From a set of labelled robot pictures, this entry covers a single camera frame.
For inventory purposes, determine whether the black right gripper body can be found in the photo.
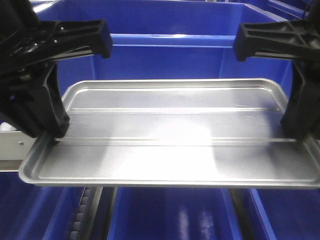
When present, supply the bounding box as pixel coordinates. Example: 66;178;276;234
233;20;320;62

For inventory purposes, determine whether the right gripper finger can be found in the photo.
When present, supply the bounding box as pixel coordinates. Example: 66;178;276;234
280;61;320;140

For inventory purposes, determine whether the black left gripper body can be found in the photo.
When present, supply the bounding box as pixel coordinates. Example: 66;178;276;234
0;18;113;76

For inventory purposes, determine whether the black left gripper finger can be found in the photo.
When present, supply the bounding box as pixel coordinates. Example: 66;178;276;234
0;61;70;138

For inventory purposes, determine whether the silver ribbed metal tray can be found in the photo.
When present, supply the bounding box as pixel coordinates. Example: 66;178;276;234
18;78;320;189

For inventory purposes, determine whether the steel front crossbar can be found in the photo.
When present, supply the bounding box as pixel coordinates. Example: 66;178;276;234
0;131;36;173

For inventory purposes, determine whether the lower right blue bin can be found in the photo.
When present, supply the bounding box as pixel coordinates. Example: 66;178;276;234
247;189;320;240

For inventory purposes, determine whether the lower left blue bin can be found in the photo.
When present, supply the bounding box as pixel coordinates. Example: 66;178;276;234
0;172;84;240

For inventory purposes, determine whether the large blue plastic bin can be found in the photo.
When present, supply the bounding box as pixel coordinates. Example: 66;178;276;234
36;0;292;94

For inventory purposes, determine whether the lower centre blue bin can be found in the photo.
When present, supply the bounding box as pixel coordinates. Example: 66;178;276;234
107;187;242;240

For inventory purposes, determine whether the lower left roller rail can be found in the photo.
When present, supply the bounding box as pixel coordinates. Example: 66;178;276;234
68;187;103;240

